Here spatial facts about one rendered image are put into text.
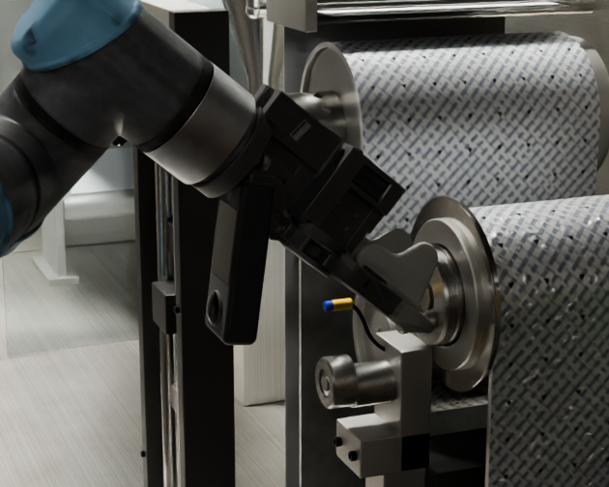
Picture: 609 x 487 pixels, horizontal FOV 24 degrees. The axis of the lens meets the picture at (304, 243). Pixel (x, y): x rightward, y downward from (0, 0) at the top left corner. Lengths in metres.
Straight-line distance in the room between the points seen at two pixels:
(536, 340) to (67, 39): 0.40
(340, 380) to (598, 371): 0.19
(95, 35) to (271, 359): 0.96
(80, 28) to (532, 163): 0.53
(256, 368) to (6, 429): 0.32
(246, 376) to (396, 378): 0.71
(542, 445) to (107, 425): 0.80
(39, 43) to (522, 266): 0.38
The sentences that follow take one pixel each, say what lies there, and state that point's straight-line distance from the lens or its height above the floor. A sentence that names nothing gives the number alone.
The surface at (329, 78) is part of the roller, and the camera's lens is 1.27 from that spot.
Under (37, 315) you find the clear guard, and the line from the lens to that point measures 2.00.
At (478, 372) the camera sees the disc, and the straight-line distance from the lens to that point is 1.04.
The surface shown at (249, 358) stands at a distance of 1.77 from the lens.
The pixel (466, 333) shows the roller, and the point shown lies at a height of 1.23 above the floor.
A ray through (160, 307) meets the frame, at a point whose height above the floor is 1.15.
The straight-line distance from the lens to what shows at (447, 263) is 1.03.
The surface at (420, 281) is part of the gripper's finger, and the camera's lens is 1.00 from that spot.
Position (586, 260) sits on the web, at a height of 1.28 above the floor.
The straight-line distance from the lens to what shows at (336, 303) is 1.09.
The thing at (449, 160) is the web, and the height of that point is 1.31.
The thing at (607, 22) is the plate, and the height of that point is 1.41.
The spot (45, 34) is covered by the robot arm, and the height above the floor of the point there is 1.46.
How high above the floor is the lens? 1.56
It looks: 15 degrees down
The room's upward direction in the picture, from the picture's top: straight up
